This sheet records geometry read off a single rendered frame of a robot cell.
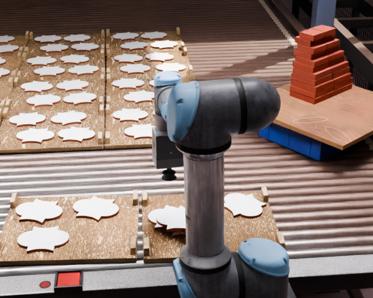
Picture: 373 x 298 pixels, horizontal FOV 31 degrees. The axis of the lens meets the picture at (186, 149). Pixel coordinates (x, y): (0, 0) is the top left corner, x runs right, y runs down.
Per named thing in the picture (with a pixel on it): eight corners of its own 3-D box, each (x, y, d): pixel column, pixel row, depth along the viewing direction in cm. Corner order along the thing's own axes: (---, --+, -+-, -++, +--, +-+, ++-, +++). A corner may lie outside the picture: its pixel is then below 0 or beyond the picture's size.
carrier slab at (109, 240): (137, 262, 195) (136, 257, 194) (-9, 265, 193) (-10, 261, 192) (139, 198, 226) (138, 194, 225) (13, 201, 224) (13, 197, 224)
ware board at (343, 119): (419, 110, 265) (420, 106, 264) (342, 150, 235) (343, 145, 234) (315, 76, 298) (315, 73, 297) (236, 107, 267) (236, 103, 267)
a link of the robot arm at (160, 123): (151, 107, 191) (180, 104, 193) (152, 122, 193) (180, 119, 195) (157, 118, 184) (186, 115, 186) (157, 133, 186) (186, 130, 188)
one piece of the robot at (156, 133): (180, 108, 196) (180, 158, 203) (149, 111, 194) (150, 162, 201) (187, 122, 187) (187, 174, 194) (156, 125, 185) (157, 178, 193)
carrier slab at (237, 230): (286, 257, 197) (286, 252, 196) (143, 263, 194) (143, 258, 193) (264, 195, 228) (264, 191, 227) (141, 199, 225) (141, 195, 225)
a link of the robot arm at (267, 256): (295, 306, 158) (298, 258, 152) (239, 315, 156) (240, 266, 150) (279, 275, 168) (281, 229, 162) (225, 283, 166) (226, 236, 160)
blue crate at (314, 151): (368, 137, 267) (372, 114, 262) (320, 162, 248) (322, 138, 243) (305, 113, 287) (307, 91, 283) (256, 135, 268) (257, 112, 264)
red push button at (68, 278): (80, 289, 185) (79, 285, 184) (57, 290, 184) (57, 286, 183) (80, 275, 190) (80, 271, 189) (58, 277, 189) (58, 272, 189)
